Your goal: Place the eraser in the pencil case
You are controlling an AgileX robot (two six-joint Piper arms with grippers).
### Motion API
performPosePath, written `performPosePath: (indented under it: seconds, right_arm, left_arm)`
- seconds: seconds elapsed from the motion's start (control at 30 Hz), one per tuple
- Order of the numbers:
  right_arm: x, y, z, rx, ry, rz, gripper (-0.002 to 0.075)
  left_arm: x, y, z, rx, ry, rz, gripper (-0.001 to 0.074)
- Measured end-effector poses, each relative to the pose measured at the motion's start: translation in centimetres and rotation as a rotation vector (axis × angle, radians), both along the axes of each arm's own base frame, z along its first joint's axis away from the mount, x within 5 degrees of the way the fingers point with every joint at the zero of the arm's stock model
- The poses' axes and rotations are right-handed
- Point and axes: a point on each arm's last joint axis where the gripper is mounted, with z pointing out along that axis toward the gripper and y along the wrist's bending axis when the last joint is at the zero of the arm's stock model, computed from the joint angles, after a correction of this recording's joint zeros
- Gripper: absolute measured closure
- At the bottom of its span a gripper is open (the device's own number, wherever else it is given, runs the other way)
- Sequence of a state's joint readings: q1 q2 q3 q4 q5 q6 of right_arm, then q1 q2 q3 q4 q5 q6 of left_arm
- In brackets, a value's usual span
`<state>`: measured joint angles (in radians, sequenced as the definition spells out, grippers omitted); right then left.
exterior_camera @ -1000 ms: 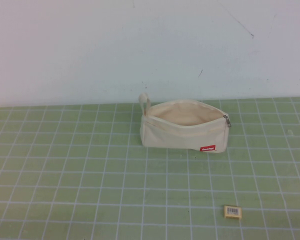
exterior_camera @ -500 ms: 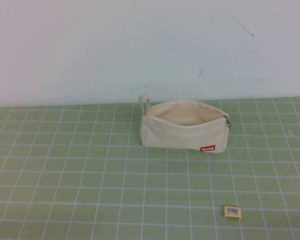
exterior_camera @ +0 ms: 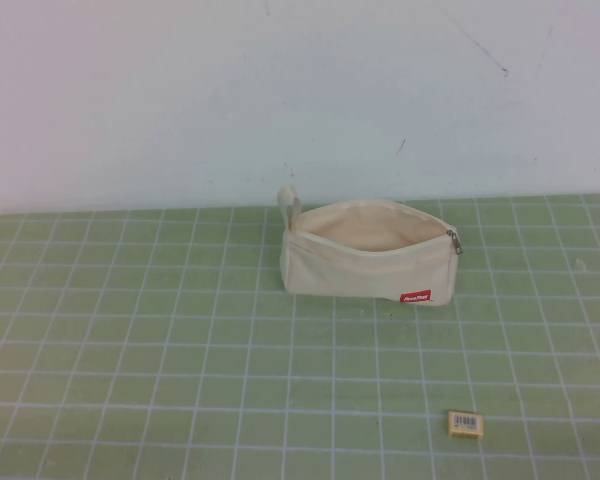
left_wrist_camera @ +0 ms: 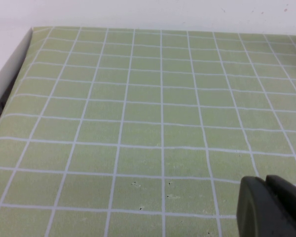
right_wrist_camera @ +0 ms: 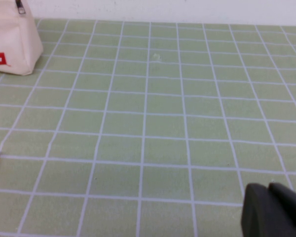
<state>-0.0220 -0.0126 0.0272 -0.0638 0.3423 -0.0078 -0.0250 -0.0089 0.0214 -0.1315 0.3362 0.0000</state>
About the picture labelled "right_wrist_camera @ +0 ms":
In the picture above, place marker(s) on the cream canvas pencil case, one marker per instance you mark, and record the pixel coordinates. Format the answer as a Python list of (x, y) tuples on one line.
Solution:
[(12, 37)]

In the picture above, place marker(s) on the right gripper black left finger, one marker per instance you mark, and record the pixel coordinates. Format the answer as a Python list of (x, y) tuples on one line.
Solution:
[(259, 217)]

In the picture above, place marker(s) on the green grid cutting mat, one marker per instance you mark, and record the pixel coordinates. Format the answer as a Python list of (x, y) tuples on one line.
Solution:
[(148, 128)]

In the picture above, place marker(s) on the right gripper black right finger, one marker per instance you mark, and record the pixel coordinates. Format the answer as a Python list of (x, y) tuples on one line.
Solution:
[(293, 205)]

